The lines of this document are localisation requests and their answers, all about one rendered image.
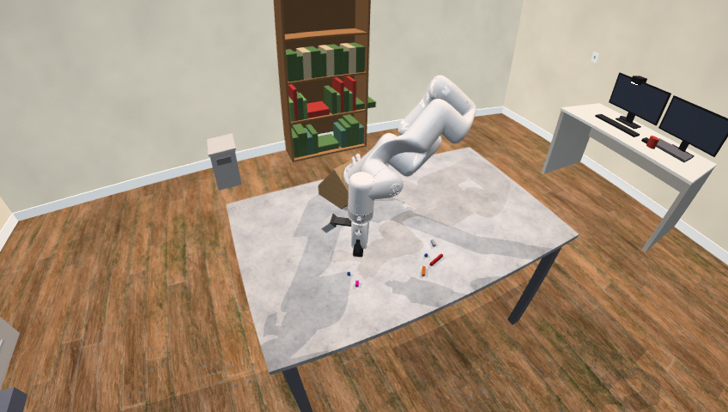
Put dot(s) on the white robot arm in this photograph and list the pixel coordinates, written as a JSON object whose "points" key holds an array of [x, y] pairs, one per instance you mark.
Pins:
{"points": [[418, 134]]}

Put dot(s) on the red rod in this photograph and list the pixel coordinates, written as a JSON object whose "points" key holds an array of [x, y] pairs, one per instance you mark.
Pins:
{"points": [[437, 259]]}

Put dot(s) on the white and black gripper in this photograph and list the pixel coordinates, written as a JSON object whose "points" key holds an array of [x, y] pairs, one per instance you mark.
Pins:
{"points": [[359, 238]]}

